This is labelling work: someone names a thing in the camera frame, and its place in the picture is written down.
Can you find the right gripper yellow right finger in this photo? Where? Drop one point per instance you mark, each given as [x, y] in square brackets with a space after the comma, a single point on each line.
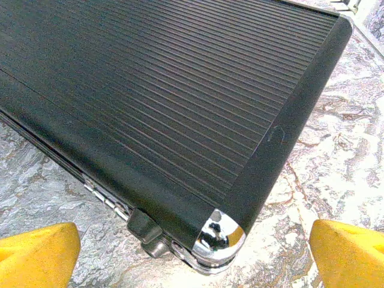
[351, 258]

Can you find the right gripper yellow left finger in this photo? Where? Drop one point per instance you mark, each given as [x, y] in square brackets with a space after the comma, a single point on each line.
[36, 258]

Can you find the black ribbed hard case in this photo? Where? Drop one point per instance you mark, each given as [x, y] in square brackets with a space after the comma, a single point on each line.
[156, 99]

